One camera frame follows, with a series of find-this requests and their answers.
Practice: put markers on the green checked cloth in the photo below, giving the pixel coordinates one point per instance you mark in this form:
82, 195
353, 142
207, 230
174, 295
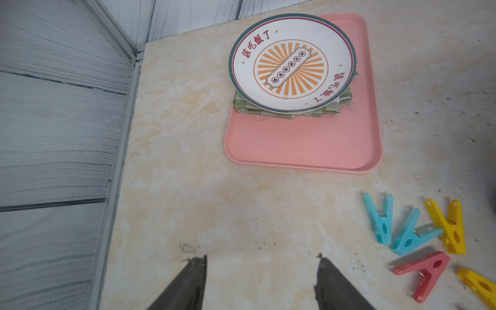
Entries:
244, 107

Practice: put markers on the yellow clothespin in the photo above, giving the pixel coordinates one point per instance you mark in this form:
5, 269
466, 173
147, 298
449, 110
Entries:
482, 287
453, 235

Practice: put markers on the cyan clothespin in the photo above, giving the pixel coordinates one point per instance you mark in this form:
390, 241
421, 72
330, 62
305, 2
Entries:
409, 239
381, 221

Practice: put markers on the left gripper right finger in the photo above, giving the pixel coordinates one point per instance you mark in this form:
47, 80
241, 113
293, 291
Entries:
334, 291

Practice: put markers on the left aluminium frame post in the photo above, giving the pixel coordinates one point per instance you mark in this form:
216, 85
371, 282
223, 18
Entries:
98, 13

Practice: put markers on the pink plastic tray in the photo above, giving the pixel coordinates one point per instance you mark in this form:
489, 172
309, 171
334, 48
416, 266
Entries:
347, 142

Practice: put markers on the red clothespin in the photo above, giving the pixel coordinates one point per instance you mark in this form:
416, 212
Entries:
431, 269

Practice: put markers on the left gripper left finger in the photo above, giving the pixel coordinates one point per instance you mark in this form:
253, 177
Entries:
187, 289

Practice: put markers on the white plate orange sunburst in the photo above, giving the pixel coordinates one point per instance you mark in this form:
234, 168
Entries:
292, 63

